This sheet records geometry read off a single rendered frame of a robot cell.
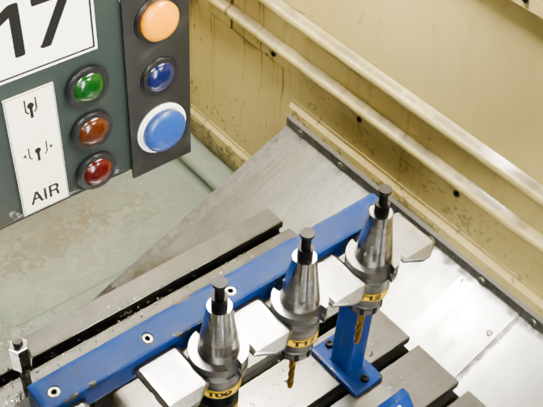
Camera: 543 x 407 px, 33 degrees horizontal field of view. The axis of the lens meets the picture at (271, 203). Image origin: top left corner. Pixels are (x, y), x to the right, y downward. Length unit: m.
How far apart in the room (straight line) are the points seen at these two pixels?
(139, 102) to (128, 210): 1.46
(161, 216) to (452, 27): 0.86
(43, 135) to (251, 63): 1.33
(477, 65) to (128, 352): 0.69
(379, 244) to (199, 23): 1.03
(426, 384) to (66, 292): 0.80
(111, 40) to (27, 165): 0.09
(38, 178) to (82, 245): 1.40
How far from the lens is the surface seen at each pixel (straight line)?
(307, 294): 0.98
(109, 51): 0.53
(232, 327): 0.92
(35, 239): 1.98
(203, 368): 0.95
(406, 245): 1.09
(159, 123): 0.57
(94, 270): 1.90
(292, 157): 1.76
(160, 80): 0.56
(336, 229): 1.08
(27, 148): 0.54
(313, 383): 1.34
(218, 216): 1.74
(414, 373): 1.37
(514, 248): 1.50
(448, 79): 1.44
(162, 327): 0.98
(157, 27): 0.53
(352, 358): 1.31
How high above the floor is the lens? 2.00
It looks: 44 degrees down
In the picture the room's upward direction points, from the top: 4 degrees clockwise
